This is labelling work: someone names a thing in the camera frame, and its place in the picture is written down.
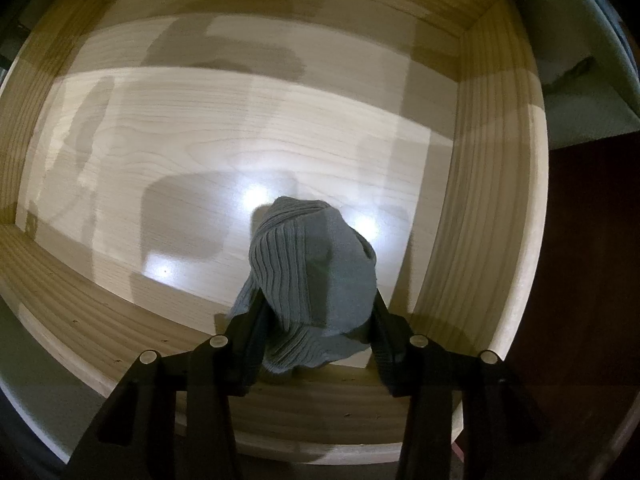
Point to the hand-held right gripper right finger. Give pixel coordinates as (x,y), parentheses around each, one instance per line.
(385,355)

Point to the grey ribbed sock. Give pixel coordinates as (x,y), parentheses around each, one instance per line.
(310,270)

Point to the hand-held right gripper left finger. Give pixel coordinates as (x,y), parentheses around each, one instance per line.
(250,340)

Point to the wooden drawer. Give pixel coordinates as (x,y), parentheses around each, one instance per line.
(250,125)

